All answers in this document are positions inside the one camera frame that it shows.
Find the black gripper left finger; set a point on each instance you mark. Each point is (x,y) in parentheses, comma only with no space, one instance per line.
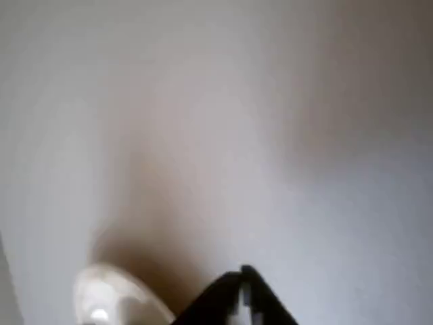
(220,301)

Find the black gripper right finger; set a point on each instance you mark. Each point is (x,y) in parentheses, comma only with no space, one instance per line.
(267,304)

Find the cream ceramic saucer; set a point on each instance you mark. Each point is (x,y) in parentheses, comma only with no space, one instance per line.
(111,291)

